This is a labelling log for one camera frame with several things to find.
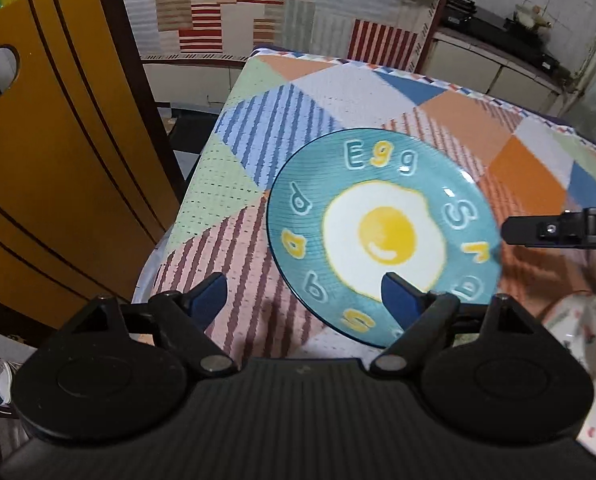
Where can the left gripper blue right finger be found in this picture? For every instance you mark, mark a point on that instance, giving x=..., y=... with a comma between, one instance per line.
x=423, y=318

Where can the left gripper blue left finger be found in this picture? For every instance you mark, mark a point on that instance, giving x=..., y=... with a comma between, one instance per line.
x=181, y=320

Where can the teal egg plate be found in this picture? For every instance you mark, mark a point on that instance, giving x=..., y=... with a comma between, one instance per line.
x=351, y=206

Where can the wooden chair back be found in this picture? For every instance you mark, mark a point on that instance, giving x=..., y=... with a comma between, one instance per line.
x=88, y=179

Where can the black gas stove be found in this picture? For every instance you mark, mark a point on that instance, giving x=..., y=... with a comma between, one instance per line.
x=504, y=34

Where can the colourful patchwork tablecloth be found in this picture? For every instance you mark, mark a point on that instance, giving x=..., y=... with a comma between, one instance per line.
x=524, y=163

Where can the striped counter cloth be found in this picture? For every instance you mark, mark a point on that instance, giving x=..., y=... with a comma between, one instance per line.
x=391, y=33

